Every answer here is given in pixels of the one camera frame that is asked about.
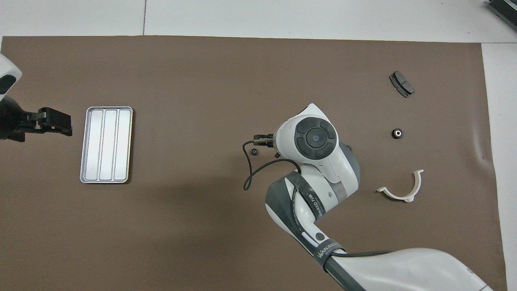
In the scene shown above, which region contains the brown table mat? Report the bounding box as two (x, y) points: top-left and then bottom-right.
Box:
(0, 36), (509, 291)

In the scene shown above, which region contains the dark grey brake pad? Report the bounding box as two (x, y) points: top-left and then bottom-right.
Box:
(389, 71), (415, 98)

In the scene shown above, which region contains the silver metal tray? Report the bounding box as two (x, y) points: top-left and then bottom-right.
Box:
(80, 106), (133, 184)

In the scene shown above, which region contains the white curved plastic bracket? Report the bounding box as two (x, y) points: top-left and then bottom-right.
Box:
(376, 169), (425, 203)

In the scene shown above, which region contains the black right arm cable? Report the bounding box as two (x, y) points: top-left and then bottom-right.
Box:
(242, 135), (395, 260)

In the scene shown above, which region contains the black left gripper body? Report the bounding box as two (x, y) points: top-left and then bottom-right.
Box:
(0, 95), (41, 142)

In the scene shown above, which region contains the dark grey ribbed object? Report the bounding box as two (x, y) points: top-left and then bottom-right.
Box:
(487, 0), (517, 31)

